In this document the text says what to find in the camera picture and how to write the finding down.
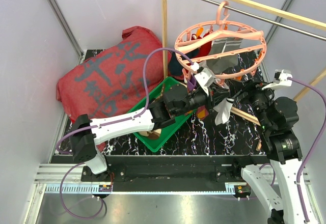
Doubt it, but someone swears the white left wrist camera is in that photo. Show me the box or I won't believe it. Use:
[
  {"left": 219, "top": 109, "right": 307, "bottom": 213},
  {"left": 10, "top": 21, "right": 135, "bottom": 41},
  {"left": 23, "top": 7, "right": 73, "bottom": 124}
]
[{"left": 195, "top": 68, "right": 216, "bottom": 96}]

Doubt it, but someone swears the pink round clip hanger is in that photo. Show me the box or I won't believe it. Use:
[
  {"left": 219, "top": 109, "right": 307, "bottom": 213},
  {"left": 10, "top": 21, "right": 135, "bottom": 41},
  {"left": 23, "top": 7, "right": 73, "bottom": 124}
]
[{"left": 174, "top": 1, "right": 267, "bottom": 80}]

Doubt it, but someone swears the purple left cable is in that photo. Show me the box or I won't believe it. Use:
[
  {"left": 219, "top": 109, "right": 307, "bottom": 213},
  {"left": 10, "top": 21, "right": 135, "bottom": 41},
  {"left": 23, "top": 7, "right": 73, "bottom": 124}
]
[{"left": 56, "top": 47, "right": 199, "bottom": 221}]

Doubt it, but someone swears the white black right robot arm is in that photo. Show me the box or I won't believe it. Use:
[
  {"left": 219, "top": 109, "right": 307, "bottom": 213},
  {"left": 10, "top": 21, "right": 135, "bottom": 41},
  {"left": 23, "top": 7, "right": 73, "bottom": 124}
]
[{"left": 230, "top": 77, "right": 325, "bottom": 223}]

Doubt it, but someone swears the wooden drying rack frame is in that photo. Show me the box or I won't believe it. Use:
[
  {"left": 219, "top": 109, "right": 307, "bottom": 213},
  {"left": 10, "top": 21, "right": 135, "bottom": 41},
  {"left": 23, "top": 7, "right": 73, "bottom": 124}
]
[{"left": 159, "top": 0, "right": 326, "bottom": 151}]

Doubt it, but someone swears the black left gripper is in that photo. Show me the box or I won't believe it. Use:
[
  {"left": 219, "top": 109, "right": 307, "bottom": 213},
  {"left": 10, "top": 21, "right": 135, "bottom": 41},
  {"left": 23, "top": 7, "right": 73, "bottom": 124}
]
[{"left": 174, "top": 84, "right": 229, "bottom": 117}]

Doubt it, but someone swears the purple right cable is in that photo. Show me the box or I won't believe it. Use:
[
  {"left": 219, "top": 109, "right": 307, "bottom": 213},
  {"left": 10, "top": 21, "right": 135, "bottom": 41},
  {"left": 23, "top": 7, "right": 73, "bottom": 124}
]
[{"left": 287, "top": 76, "right": 326, "bottom": 222}]

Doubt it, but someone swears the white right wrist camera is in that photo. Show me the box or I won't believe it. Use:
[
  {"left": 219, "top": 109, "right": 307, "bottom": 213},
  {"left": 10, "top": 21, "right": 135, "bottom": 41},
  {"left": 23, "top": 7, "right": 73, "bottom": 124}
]
[{"left": 262, "top": 69, "right": 292, "bottom": 91}]

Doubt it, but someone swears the purple striped sock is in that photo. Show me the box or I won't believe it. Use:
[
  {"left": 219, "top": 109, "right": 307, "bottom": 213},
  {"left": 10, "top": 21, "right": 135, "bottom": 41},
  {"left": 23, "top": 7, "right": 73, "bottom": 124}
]
[{"left": 196, "top": 106, "right": 209, "bottom": 120}]

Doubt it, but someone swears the grey sock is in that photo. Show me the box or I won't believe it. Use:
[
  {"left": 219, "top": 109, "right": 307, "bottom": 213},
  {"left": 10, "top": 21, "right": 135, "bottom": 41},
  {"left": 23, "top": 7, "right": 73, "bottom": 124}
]
[{"left": 206, "top": 37, "right": 242, "bottom": 74}]

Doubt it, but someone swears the green plastic tray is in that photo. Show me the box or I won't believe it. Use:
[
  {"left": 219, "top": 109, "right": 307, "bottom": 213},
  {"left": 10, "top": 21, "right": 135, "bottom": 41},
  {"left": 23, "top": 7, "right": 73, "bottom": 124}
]
[{"left": 132, "top": 77, "right": 194, "bottom": 153}]

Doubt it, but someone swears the metal hanging rod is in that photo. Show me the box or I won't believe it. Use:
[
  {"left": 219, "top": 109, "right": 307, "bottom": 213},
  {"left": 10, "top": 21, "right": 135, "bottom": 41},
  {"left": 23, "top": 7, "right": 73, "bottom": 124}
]
[{"left": 200, "top": 0, "right": 325, "bottom": 41}]

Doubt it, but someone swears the purple cable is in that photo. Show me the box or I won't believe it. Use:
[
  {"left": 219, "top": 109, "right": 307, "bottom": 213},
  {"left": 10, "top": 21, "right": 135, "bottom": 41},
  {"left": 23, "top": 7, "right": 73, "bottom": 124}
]
[
  {"left": 287, "top": 76, "right": 326, "bottom": 222},
  {"left": 56, "top": 47, "right": 199, "bottom": 221}
]

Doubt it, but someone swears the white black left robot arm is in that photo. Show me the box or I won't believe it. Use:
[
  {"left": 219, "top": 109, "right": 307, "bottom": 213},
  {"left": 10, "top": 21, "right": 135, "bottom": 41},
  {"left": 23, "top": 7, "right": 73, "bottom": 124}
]
[{"left": 69, "top": 84, "right": 230, "bottom": 181}]

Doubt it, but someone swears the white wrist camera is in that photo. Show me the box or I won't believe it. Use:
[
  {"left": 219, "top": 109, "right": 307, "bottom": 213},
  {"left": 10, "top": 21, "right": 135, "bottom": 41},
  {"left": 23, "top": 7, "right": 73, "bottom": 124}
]
[
  {"left": 195, "top": 68, "right": 216, "bottom": 96},
  {"left": 262, "top": 69, "right": 292, "bottom": 91}
]

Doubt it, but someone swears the red printed cloth sack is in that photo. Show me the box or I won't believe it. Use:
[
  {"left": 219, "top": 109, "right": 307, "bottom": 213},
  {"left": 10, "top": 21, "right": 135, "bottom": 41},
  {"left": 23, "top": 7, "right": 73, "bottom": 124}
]
[{"left": 56, "top": 26, "right": 164, "bottom": 121}]

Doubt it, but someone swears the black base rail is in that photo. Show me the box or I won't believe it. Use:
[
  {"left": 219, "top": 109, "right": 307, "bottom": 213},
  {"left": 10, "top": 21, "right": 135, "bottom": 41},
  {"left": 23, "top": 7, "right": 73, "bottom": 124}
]
[{"left": 81, "top": 155, "right": 267, "bottom": 193}]

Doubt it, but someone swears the white black-striped sock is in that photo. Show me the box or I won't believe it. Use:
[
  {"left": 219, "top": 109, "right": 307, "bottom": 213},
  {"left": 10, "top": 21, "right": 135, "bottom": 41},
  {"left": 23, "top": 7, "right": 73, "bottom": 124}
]
[{"left": 213, "top": 98, "right": 234, "bottom": 125}]

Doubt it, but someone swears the red christmas sock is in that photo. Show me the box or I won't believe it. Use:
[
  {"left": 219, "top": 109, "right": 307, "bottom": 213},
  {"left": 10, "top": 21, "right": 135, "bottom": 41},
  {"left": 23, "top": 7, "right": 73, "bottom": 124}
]
[{"left": 195, "top": 41, "right": 212, "bottom": 58}]

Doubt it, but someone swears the brown argyle sock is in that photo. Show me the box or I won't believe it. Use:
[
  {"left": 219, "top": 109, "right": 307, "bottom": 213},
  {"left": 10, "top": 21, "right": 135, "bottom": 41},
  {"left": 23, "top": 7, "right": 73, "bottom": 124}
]
[{"left": 139, "top": 129, "right": 162, "bottom": 140}]

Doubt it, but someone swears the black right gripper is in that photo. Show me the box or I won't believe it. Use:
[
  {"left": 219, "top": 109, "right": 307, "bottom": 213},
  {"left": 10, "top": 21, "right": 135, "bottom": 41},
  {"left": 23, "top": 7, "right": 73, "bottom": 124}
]
[{"left": 227, "top": 76, "right": 279, "bottom": 131}]

